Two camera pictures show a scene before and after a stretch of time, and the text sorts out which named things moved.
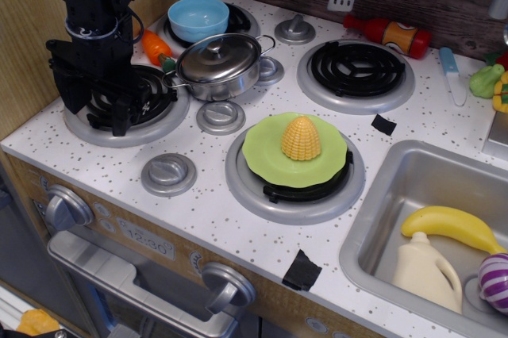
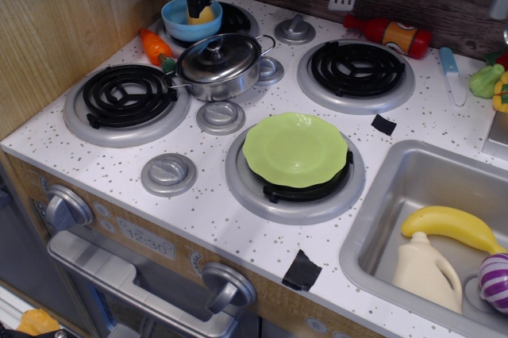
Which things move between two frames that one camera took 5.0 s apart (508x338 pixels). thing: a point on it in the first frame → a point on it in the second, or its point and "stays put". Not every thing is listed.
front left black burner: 150,120 stays put
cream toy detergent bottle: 419,270 stays put
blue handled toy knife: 450,69 stays put
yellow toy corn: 301,140 → 205,17
